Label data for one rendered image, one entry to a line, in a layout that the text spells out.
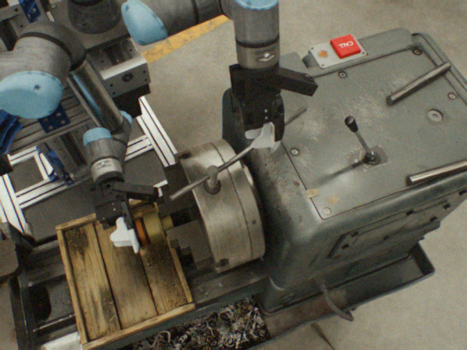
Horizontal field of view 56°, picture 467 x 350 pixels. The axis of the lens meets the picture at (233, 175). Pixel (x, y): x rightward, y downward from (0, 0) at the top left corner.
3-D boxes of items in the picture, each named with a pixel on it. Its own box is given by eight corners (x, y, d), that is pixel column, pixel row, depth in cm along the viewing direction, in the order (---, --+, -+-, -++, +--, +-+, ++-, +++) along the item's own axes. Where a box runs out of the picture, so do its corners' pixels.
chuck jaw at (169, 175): (200, 194, 112) (188, 152, 107) (205, 203, 108) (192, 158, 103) (158, 209, 110) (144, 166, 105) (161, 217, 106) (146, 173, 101)
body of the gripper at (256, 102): (231, 114, 87) (224, 59, 79) (271, 102, 89) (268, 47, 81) (245, 135, 82) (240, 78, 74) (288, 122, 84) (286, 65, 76)
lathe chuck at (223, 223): (206, 171, 132) (206, 119, 103) (245, 271, 122) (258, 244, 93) (177, 181, 131) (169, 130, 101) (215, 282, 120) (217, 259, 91)
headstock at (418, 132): (376, 103, 155) (420, 15, 120) (456, 221, 134) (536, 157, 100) (217, 155, 144) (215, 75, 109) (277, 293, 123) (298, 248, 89)
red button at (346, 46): (348, 39, 117) (350, 32, 115) (359, 55, 114) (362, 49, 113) (328, 44, 116) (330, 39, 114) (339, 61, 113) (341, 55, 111)
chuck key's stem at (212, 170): (210, 196, 99) (211, 176, 89) (205, 188, 100) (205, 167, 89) (218, 191, 100) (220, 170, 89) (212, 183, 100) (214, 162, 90)
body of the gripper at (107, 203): (104, 232, 112) (94, 192, 117) (137, 221, 114) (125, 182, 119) (96, 221, 105) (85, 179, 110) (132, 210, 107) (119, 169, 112)
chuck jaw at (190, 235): (208, 214, 107) (226, 255, 101) (210, 224, 112) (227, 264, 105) (165, 229, 105) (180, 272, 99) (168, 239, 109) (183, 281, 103)
